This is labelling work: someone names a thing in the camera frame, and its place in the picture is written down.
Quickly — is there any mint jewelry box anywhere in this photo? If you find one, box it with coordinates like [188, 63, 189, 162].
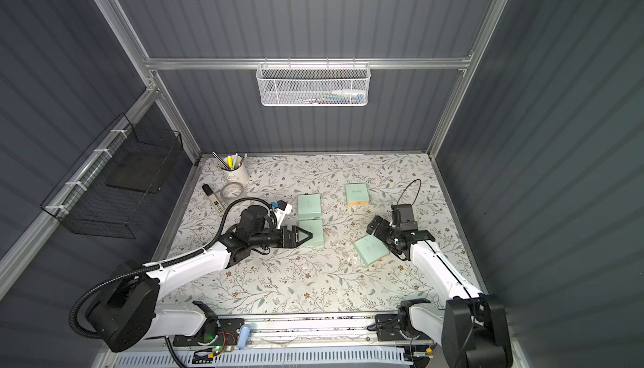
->
[299, 219, 325, 248]
[298, 194, 322, 220]
[354, 235, 390, 266]
[345, 183, 370, 206]

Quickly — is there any floral table mat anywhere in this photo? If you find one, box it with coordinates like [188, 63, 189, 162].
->
[165, 153, 476, 315]

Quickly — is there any clear tape roll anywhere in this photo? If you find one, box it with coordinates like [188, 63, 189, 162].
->
[219, 182, 246, 206]

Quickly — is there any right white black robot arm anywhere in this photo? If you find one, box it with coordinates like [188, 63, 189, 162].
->
[367, 204, 514, 367]

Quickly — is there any white wire wall basket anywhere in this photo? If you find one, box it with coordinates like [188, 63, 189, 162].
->
[256, 61, 372, 107]

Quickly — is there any black wire side basket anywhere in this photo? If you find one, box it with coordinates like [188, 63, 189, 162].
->
[40, 116, 184, 239]

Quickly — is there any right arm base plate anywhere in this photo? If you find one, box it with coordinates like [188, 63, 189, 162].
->
[367, 312, 441, 342]

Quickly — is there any white pen holder cup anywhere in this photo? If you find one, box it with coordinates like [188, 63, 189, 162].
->
[211, 152, 250, 186]

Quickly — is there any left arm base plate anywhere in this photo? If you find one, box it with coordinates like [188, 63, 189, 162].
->
[172, 318, 246, 347]

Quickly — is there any black marker pen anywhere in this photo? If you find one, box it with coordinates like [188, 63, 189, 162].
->
[202, 183, 226, 214]

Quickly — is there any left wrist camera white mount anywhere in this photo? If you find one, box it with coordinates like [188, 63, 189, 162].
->
[272, 200, 293, 229]

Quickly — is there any white perforated front panel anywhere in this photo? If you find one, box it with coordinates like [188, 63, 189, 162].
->
[112, 346, 414, 368]

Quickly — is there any blue cylinder on rail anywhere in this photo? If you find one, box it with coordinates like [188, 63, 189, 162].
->
[236, 324, 251, 350]

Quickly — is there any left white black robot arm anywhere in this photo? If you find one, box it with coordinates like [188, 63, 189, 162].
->
[68, 201, 314, 353]

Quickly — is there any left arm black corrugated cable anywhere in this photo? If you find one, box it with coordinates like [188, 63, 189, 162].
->
[69, 197, 273, 368]

